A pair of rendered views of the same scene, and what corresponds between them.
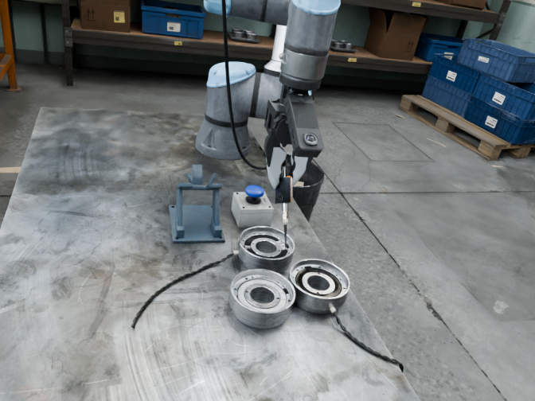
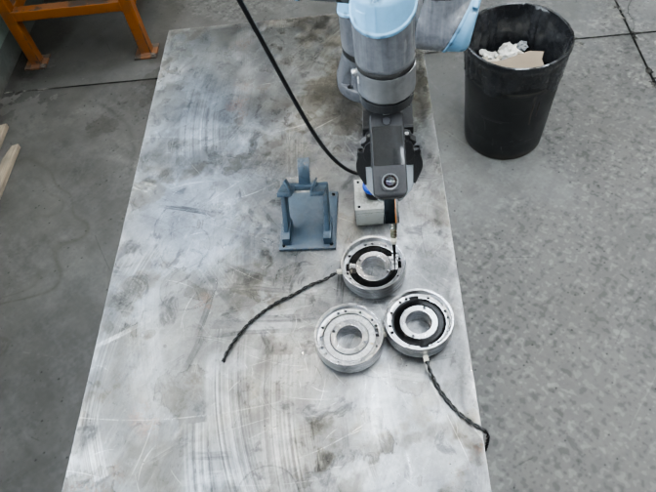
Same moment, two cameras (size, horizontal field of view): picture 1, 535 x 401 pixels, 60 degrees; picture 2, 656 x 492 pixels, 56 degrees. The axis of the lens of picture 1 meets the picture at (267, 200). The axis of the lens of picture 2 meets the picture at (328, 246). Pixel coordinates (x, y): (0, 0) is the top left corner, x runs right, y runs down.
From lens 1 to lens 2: 0.46 m
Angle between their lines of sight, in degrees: 32
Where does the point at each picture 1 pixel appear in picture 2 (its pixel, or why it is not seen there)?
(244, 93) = not seen: hidden behind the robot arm
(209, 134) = (348, 71)
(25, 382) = (133, 411)
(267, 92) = not seen: hidden behind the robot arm
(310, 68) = (387, 94)
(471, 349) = not seen: outside the picture
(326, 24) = (393, 45)
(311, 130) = (393, 167)
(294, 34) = (358, 56)
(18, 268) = (134, 285)
